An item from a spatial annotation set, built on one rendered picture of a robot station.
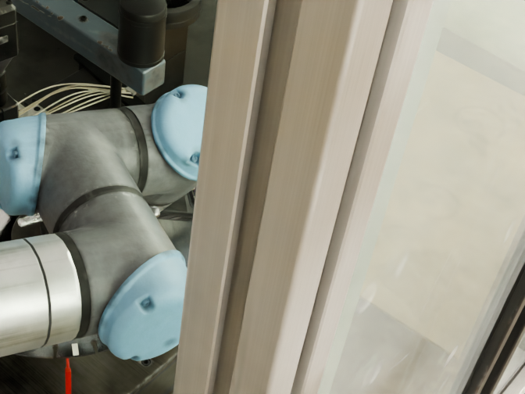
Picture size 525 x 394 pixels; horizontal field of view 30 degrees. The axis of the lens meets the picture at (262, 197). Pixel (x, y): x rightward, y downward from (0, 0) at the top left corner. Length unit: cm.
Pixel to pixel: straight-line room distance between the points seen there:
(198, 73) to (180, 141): 95
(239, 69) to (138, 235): 41
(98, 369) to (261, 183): 86
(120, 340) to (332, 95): 43
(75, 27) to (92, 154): 57
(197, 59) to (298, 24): 149
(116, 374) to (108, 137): 45
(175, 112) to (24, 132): 12
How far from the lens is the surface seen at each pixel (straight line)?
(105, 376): 116
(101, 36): 128
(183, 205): 99
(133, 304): 65
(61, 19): 131
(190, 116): 78
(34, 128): 76
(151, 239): 69
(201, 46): 178
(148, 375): 116
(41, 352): 105
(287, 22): 27
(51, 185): 74
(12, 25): 98
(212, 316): 36
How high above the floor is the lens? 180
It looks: 44 degrees down
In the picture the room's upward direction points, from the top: 10 degrees clockwise
